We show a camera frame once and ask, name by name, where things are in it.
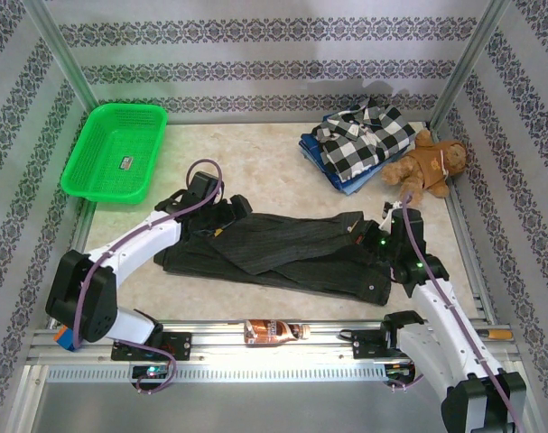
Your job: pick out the dark pinstripe long sleeve shirt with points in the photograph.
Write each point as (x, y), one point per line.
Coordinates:
(278, 248)

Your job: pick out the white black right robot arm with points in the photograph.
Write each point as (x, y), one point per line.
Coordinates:
(440, 315)

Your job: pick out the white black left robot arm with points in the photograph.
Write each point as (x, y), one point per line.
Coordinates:
(142, 239)

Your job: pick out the dark blue folded shirt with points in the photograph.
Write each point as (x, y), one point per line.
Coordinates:
(312, 151)

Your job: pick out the black white checkered shirt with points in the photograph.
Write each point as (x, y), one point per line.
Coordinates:
(368, 135)

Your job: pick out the brown teddy bear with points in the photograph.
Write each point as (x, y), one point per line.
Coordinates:
(429, 164)

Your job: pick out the green plastic basket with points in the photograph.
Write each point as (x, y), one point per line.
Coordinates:
(111, 153)

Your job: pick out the small circuit board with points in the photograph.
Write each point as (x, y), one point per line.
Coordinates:
(396, 372)
(151, 371)

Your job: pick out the brown drink bottle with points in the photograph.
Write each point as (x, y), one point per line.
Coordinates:
(269, 331)

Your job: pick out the blue orange toy block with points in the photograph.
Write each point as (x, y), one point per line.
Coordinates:
(65, 340)

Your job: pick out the aluminium side rail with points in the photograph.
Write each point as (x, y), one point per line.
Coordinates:
(80, 227)
(474, 270)

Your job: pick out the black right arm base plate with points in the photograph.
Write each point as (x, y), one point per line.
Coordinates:
(364, 345)

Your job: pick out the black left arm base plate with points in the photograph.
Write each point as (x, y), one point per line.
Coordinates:
(181, 345)

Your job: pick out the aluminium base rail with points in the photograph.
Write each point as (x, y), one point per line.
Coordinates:
(300, 352)

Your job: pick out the aluminium frame post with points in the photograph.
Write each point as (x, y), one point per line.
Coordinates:
(61, 49)
(467, 58)

